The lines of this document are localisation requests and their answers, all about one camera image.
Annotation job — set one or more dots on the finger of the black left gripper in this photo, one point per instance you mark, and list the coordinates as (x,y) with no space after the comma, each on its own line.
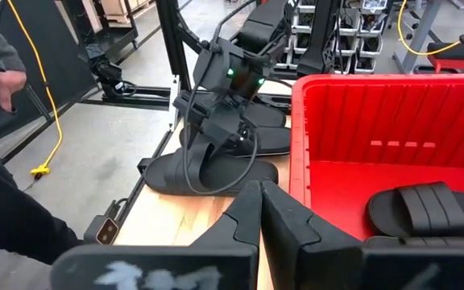
(201,161)

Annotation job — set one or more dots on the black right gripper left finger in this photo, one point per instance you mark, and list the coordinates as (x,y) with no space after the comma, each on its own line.
(155,266)

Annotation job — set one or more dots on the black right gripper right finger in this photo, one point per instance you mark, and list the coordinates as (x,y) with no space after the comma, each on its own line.
(336,270)

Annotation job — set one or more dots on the black flip flop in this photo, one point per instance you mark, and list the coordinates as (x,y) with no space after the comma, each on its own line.
(268,117)
(272,141)

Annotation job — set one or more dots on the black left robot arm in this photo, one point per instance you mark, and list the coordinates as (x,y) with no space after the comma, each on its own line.
(264,24)

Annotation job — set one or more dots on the person's forearm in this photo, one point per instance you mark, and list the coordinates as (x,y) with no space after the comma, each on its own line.
(10,56)

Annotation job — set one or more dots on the red plastic bin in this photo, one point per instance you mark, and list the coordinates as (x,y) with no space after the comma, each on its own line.
(377,121)

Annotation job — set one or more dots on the parts bin storage rack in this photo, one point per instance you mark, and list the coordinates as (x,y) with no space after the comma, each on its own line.
(371,36)

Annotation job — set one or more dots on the grey connector box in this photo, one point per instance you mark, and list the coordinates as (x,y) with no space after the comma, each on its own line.
(105,231)

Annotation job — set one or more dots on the person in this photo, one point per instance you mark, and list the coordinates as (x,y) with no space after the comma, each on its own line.
(14,217)

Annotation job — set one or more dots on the black partition panel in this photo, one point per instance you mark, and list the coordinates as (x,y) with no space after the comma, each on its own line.
(67,52)

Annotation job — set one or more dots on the person's hand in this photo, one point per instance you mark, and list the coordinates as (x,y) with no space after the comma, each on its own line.
(8,86)

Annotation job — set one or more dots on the grey metal desk leg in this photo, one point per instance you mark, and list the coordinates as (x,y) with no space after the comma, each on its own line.
(417,36)

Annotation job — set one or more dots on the white metal bracket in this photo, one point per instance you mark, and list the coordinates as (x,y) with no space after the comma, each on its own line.
(173,104)

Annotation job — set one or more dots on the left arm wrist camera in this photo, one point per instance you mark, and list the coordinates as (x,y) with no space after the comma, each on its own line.
(210,68)

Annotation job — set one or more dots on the black table edge rail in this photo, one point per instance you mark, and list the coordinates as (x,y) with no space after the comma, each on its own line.
(134,197)

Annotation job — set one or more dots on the black aluminium table frame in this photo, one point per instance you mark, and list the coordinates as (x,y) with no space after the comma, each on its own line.
(173,40)

